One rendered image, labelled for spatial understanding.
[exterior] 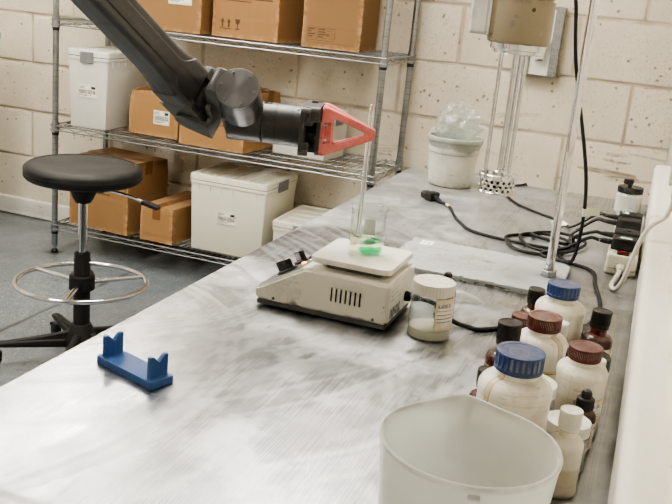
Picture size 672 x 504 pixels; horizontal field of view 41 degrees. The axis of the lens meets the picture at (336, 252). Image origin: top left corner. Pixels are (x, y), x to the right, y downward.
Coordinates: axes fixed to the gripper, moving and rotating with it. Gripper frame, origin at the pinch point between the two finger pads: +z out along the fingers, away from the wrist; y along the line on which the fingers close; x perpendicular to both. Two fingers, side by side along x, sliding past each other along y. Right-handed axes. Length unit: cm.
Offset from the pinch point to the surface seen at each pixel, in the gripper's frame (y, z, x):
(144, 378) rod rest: -32.8, -20.8, 25.1
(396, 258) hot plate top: -0.2, 5.9, 17.2
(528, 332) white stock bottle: -24.4, 21.7, 17.1
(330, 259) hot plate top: -4.3, -3.2, 17.2
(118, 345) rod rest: -27.0, -25.7, 24.1
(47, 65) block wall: 290, -163, 28
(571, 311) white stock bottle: -14.8, 28.2, 17.0
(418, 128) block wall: 242, 12, 31
